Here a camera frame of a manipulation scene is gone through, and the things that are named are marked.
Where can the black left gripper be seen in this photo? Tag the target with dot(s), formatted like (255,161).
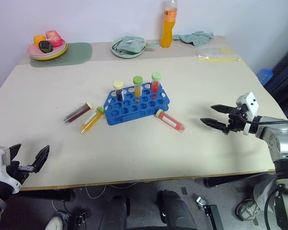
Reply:
(16,172)

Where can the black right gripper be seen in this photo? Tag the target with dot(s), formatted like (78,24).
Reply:
(236,119)

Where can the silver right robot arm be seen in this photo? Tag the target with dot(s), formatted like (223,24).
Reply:
(282,143)

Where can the green-capped tube with red liquid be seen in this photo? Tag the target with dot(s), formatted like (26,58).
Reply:
(170,120)
(155,86)

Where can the cream-capped tube with dark liquid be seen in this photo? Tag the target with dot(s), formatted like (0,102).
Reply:
(118,92)
(78,112)

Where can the green-capped tube with orange liquid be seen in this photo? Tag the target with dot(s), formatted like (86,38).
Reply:
(92,119)
(137,89)

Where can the blue plastic test tube rack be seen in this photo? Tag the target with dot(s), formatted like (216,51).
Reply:
(124,112)

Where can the black table leg bar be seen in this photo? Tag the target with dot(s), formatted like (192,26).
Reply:
(230,180)
(50,194)

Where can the blue water jug cap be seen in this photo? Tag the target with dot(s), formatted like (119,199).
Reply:
(264,75)

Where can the clear zip bag yellow strip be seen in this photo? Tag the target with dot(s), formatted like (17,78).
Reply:
(213,53)

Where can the white shoe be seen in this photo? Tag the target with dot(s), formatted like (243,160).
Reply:
(54,222)

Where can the pale green crumpled cloth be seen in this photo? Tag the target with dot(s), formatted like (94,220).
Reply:
(196,38)

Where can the orange drink plastic bottle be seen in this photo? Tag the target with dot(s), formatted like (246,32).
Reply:
(167,33)

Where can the grey sneaker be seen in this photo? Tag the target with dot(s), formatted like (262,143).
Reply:
(248,210)

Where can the dark rounded shape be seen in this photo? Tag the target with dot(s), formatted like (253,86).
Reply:
(114,213)
(175,210)

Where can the yellow plate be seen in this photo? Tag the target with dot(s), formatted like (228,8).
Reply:
(60,54)

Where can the pink plate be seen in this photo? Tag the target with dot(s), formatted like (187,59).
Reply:
(31,49)

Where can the pale green round plate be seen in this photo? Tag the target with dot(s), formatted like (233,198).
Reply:
(127,55)

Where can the black and green toy food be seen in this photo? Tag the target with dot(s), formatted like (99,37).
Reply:
(45,46)

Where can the teal folded face mask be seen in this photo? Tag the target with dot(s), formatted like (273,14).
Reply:
(132,44)

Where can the green rounded placemat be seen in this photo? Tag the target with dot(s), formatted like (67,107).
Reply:
(76,54)

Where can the yellow orange toy food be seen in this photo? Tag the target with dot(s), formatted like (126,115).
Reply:
(39,39)

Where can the pink toy cake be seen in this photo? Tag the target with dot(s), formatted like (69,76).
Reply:
(54,37)

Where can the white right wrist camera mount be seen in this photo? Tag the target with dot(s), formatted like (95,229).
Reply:
(250,104)

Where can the black bracket with metal clamp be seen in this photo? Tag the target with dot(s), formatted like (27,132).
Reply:
(212,213)

